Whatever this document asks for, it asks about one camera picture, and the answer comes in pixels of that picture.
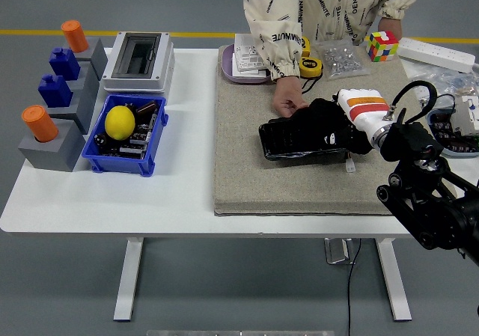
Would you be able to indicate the person's left hand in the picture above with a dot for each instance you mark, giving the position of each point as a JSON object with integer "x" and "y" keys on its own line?
{"x": 389, "y": 25}

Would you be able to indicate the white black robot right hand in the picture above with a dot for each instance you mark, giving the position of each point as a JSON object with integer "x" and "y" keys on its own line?
{"x": 365, "y": 109}

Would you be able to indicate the person's right hand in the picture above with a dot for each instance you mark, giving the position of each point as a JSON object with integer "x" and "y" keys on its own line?
{"x": 286, "y": 94}

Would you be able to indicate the black glossy panel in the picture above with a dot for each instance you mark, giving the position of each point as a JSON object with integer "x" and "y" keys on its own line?
{"x": 284, "y": 141}

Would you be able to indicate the person's right forearm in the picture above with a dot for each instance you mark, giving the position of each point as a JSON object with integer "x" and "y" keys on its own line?
{"x": 277, "y": 51}

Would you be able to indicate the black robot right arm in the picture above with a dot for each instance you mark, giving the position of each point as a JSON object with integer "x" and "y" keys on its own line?
{"x": 408, "y": 137}

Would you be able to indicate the colourful puzzle cube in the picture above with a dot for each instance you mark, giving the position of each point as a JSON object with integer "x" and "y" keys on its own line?
{"x": 381, "y": 48}

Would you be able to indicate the yellow tape measure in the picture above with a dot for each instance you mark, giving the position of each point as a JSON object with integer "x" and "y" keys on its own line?
{"x": 310, "y": 66}
{"x": 305, "y": 46}

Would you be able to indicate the white printed paper pack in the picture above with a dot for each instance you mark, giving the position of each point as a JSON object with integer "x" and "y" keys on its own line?
{"x": 245, "y": 44}
{"x": 249, "y": 64}

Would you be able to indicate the white power strip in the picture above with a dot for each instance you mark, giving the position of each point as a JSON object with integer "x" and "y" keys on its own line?
{"x": 434, "y": 53}

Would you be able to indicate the clear bag of metal screws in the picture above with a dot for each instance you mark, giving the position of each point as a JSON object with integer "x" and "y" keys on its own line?
{"x": 340, "y": 61}

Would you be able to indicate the person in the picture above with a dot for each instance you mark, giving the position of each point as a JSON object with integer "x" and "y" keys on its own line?
{"x": 329, "y": 6}

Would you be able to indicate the purple tray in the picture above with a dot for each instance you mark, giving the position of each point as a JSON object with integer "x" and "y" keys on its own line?
{"x": 226, "y": 64}

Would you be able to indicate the clear plastic parts bags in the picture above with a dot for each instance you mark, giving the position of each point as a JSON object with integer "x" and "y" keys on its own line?
{"x": 449, "y": 79}

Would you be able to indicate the grey-brown mat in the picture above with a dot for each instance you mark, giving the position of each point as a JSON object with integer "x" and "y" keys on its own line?
{"x": 299, "y": 186}

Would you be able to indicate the white circuit breaker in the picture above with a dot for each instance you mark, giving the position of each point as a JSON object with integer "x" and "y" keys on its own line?
{"x": 467, "y": 115}

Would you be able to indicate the blue tray of electronics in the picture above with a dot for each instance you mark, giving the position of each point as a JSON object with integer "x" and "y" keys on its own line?
{"x": 460, "y": 152}

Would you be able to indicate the brown cylindrical capacitor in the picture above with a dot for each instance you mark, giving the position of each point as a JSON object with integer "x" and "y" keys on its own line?
{"x": 146, "y": 108}

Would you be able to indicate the dark circuit board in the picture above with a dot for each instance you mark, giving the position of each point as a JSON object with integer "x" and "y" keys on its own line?
{"x": 131, "y": 151}
{"x": 139, "y": 135}

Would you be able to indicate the yellow lemon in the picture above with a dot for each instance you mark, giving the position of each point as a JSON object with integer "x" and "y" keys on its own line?
{"x": 119, "y": 122}

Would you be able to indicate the white table leg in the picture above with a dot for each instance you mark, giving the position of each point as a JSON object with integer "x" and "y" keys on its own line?
{"x": 127, "y": 276}
{"x": 394, "y": 276}

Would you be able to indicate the blue plastic bin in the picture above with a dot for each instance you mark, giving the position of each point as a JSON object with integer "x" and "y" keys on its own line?
{"x": 123, "y": 165}

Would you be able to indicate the black round component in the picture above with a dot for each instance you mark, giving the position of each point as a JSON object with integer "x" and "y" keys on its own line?
{"x": 100, "y": 138}

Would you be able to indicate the grey square holder block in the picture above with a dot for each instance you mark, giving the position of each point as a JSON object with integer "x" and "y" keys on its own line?
{"x": 88, "y": 111}
{"x": 96, "y": 57}
{"x": 90, "y": 78}
{"x": 52, "y": 156}

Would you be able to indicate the orange cylinder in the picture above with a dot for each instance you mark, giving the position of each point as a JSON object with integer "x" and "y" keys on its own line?
{"x": 39, "y": 124}
{"x": 75, "y": 36}

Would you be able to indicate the blue stepped block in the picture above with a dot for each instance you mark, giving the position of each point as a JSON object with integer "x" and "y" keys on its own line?
{"x": 55, "y": 92}
{"x": 64, "y": 64}

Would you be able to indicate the white electrical enclosure box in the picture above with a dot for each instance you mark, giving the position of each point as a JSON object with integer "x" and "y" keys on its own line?
{"x": 166, "y": 51}

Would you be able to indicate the metal bracket under table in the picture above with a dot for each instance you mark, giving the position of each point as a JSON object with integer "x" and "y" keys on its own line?
{"x": 338, "y": 251}

